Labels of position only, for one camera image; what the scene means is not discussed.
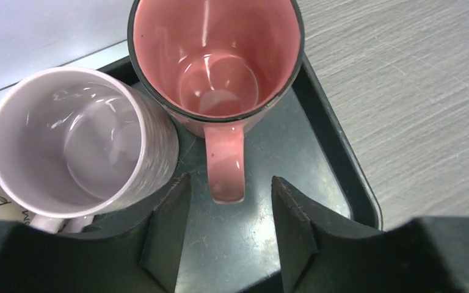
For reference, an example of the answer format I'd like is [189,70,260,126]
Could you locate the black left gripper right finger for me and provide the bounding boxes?
[272,176,469,292]

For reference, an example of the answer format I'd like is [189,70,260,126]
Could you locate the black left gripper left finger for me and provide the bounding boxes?
[0,173,192,292]

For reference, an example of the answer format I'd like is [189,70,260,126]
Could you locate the lilac mug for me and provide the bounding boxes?
[0,67,179,233]

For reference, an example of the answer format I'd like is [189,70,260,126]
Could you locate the pink patterned mug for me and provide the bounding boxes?
[127,1,304,204]

